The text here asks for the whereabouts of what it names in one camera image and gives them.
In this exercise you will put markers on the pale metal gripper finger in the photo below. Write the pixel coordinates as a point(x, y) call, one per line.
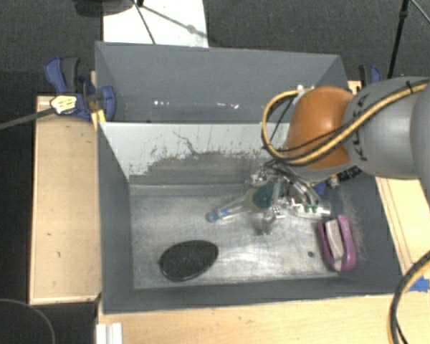
point(226, 210)
point(268, 220)

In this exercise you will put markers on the grey metal bin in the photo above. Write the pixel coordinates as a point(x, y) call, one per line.
point(186, 213)

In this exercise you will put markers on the black oval disc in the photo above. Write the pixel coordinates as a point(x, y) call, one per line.
point(188, 260)

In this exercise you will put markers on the purple and white stapler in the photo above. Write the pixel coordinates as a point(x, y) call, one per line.
point(338, 244)

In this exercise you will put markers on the pale wood flat board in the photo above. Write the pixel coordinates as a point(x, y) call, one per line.
point(66, 206)

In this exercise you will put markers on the black cylinder on white bracket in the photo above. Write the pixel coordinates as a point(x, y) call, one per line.
point(349, 175)

